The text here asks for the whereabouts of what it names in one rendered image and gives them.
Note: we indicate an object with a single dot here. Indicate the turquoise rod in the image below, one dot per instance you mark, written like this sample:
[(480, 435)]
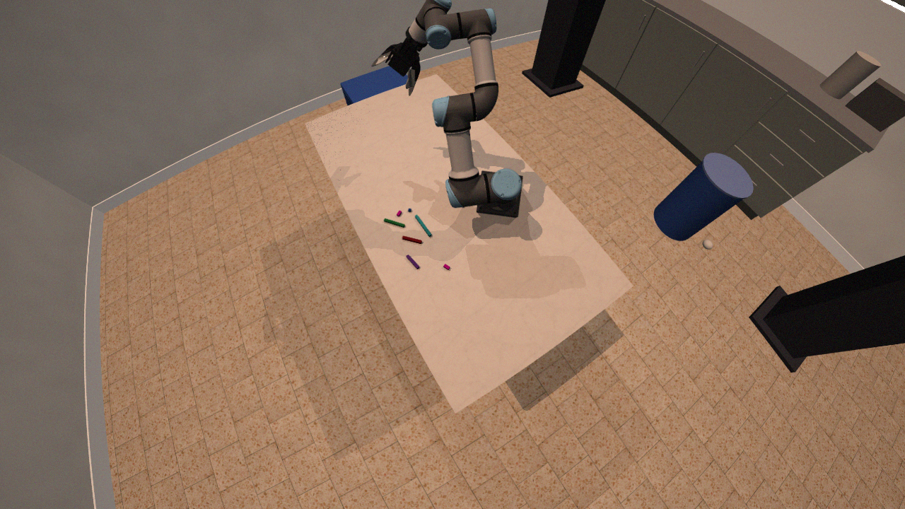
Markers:
[(423, 226)]

